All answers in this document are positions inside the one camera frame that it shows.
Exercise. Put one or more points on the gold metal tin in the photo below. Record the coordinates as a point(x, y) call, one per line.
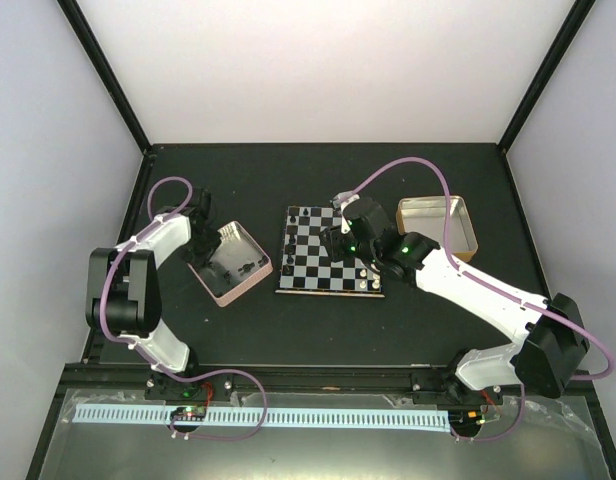
point(426, 215)

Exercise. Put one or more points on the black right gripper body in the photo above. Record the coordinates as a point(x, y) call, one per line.
point(364, 251)

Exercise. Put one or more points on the pink metal tin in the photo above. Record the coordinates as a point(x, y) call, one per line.
point(236, 265)

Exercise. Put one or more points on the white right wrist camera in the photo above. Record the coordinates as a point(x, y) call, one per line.
point(340, 202)

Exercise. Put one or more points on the circuit board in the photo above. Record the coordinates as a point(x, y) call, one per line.
point(465, 418)
point(188, 414)

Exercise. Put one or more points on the left circuit board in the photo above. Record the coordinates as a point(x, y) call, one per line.
point(188, 414)

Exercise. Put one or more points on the light blue slotted cable duct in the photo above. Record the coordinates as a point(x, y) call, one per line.
point(250, 417)

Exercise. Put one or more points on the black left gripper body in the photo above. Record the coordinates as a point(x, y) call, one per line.
point(202, 247)

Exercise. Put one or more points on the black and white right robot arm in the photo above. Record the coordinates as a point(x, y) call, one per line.
point(545, 345)

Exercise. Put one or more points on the black and white chessboard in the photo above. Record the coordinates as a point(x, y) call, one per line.
point(313, 272)

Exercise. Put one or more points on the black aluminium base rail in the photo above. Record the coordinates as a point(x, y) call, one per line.
point(425, 385)

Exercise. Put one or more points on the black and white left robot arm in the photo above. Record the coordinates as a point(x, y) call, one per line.
point(123, 292)

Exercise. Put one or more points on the right circuit board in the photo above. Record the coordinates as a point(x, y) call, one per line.
point(465, 418)

